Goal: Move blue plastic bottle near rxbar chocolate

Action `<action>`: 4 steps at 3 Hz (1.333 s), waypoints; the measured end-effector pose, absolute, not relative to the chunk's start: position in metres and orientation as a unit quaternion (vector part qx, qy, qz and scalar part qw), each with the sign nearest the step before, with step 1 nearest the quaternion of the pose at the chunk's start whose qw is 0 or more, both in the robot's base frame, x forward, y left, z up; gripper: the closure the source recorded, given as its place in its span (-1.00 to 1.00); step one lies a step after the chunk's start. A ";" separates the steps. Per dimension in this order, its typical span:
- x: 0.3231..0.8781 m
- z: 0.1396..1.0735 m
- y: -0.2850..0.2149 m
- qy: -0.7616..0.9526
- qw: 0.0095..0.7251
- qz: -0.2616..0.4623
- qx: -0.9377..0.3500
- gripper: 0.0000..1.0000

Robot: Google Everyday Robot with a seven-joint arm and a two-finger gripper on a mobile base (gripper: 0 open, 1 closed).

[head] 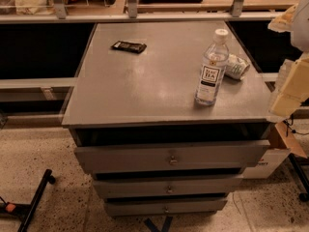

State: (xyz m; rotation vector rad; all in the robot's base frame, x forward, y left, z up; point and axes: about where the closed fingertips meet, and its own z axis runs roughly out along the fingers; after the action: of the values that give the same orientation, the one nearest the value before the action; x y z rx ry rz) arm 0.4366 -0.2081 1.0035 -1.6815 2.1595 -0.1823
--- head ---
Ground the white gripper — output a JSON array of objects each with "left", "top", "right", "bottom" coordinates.
[{"left": 267, "top": 0, "right": 309, "bottom": 117}]

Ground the clear plastic water bottle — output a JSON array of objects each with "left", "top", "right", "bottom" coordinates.
[{"left": 195, "top": 29, "right": 229, "bottom": 105}]

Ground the black rxbar chocolate wrapper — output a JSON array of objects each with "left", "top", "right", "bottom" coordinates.
[{"left": 111, "top": 41, "right": 147, "bottom": 54}]

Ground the crushed green white can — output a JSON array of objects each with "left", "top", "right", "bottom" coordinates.
[{"left": 225, "top": 54, "right": 250, "bottom": 80}]

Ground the top grey drawer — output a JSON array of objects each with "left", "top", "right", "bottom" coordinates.
[{"left": 74, "top": 140, "right": 270, "bottom": 173}]

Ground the grey drawer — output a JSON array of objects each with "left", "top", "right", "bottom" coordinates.
[
  {"left": 94, "top": 175, "right": 242, "bottom": 199},
  {"left": 74, "top": 140, "right": 270, "bottom": 173},
  {"left": 104, "top": 197, "right": 227, "bottom": 217}
]

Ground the black stand leg right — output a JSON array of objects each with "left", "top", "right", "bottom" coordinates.
[{"left": 289, "top": 154, "right": 309, "bottom": 202}]

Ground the black stand leg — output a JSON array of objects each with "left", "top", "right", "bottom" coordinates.
[
  {"left": 0, "top": 169, "right": 56, "bottom": 232},
  {"left": 289, "top": 154, "right": 309, "bottom": 202}
]

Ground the middle grey drawer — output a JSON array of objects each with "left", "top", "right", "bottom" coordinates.
[{"left": 94, "top": 175, "right": 242, "bottom": 199}]

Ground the bottom grey drawer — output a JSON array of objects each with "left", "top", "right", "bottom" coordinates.
[{"left": 104, "top": 197, "right": 227, "bottom": 217}]

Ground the black stand leg left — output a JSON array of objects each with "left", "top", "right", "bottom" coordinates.
[{"left": 0, "top": 169, "right": 56, "bottom": 232}]

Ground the metal shelf rail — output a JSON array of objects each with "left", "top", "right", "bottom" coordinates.
[{"left": 0, "top": 12, "right": 282, "bottom": 24}]

